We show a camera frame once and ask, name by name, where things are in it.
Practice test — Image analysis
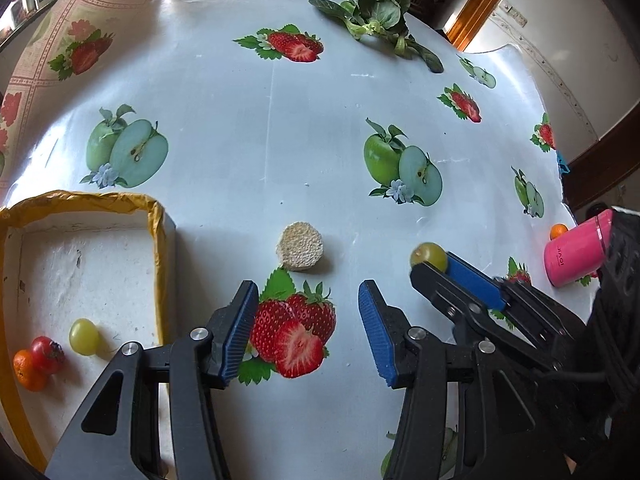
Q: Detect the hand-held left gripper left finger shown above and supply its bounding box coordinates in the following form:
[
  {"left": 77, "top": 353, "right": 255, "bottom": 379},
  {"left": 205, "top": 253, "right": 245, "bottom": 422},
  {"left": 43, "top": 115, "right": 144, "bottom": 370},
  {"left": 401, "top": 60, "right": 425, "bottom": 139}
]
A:
[{"left": 44, "top": 280, "right": 261, "bottom": 480}]

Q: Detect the round puffed rice cake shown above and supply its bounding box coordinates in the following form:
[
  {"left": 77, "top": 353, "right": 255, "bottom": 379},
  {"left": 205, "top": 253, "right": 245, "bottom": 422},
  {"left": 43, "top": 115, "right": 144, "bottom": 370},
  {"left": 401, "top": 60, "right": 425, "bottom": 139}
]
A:
[{"left": 275, "top": 221, "right": 323, "bottom": 272}]

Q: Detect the green grape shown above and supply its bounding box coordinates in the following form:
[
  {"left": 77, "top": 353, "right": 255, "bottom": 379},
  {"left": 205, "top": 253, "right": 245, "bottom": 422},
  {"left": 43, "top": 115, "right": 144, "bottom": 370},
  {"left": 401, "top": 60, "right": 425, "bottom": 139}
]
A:
[
  {"left": 69, "top": 318, "right": 101, "bottom": 357},
  {"left": 410, "top": 242, "right": 449, "bottom": 272}
]

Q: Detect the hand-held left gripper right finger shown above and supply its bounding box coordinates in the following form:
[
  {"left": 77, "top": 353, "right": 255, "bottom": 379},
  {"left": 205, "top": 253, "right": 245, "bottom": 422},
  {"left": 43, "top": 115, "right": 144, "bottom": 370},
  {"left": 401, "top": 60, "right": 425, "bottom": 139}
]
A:
[{"left": 357, "top": 280, "right": 566, "bottom": 480}]

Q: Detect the fruit-print plastic tablecloth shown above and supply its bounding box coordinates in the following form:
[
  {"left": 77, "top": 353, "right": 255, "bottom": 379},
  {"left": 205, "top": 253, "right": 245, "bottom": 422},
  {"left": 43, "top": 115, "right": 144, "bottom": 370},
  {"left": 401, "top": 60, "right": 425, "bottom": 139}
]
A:
[{"left": 0, "top": 0, "right": 601, "bottom": 480}]

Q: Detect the pink thermos cup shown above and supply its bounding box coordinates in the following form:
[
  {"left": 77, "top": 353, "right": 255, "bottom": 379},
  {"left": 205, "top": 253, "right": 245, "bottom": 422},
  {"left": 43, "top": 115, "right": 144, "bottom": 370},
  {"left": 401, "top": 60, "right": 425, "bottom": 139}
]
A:
[{"left": 544, "top": 208, "right": 615, "bottom": 288}]

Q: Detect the small orange tangerine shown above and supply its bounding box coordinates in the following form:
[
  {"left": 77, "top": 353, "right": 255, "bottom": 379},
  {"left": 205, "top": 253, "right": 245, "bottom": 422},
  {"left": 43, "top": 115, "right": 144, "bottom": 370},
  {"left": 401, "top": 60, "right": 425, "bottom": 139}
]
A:
[{"left": 12, "top": 349, "right": 50, "bottom": 392}]

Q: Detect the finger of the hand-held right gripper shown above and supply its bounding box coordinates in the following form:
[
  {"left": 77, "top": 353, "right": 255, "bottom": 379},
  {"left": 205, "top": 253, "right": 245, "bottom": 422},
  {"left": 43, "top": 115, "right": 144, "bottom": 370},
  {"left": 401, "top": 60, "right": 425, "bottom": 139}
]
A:
[
  {"left": 445, "top": 251, "right": 510, "bottom": 312},
  {"left": 409, "top": 261, "right": 522, "bottom": 347}
]

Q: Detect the white foam box yellow tape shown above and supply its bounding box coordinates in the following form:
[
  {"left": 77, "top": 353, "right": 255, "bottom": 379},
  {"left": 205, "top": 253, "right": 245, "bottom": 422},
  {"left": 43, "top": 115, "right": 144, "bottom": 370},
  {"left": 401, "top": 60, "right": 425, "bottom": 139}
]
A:
[{"left": 0, "top": 189, "right": 177, "bottom": 476}]

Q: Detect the wooden door frame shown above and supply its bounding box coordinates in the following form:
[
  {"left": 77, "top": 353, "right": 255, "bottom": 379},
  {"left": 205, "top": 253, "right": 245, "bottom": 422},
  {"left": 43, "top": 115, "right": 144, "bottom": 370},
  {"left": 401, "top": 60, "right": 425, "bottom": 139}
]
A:
[{"left": 445, "top": 0, "right": 531, "bottom": 53}]

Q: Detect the small red tomato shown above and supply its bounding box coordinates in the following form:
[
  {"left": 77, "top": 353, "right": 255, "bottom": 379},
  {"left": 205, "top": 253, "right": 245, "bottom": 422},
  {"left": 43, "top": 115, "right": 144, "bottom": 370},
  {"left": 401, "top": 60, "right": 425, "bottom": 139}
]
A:
[{"left": 31, "top": 336, "right": 66, "bottom": 375}]

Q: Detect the white wall socket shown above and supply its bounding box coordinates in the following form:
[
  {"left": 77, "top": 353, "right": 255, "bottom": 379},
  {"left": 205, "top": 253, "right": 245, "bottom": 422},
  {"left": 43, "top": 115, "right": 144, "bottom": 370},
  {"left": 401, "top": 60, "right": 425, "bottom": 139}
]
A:
[{"left": 500, "top": 2, "right": 528, "bottom": 28}]

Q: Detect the green leafy vegetable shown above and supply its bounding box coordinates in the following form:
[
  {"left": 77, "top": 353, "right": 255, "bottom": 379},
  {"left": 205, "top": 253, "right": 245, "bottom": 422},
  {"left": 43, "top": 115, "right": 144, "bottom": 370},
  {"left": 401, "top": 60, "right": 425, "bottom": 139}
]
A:
[{"left": 308, "top": 0, "right": 445, "bottom": 75}]

